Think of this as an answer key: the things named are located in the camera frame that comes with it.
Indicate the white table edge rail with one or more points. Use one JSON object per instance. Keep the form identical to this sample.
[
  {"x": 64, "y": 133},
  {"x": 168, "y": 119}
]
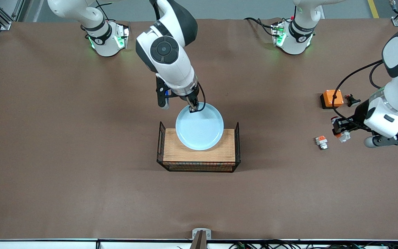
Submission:
[{"x": 40, "y": 244}]

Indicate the short white orange contact block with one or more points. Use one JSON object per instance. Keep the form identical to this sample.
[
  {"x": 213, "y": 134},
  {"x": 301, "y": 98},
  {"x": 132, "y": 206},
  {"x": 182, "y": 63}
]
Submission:
[{"x": 321, "y": 141}]

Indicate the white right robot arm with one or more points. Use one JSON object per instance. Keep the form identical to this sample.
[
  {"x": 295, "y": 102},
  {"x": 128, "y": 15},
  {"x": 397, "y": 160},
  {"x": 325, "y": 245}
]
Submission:
[{"x": 171, "y": 58}]

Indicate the light wooden board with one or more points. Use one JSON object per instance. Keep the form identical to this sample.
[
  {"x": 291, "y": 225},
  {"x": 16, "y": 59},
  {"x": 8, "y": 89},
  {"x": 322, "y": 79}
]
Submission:
[{"x": 171, "y": 152}]

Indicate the grey metal camera stand bracket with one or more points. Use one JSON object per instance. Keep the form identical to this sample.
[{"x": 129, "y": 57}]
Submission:
[{"x": 201, "y": 237}]

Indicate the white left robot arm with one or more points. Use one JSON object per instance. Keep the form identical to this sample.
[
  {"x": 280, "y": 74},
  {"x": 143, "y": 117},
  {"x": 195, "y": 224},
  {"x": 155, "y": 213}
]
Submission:
[{"x": 397, "y": 100}]

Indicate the light blue round plate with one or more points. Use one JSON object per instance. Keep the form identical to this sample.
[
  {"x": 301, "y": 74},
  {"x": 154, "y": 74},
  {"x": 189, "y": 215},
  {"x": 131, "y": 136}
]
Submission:
[{"x": 200, "y": 131}]

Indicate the black push button head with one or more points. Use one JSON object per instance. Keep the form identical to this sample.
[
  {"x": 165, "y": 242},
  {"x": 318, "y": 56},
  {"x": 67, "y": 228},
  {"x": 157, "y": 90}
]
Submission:
[{"x": 353, "y": 101}]

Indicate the brown paper table cover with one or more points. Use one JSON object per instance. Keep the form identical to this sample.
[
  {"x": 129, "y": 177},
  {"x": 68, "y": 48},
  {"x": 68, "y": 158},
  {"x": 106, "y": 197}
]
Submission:
[{"x": 81, "y": 138}]

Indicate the orange push button box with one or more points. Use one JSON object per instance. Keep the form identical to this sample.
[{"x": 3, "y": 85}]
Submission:
[{"x": 332, "y": 98}]

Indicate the long white orange contact block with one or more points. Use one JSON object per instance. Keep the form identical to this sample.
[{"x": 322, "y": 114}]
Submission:
[{"x": 344, "y": 137}]

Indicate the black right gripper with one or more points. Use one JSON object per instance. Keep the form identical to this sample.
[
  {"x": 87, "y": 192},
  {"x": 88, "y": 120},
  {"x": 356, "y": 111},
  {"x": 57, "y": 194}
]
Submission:
[{"x": 192, "y": 100}]

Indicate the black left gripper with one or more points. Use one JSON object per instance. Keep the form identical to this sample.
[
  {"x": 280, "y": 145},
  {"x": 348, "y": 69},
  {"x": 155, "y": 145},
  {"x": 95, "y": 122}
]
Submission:
[{"x": 359, "y": 115}]

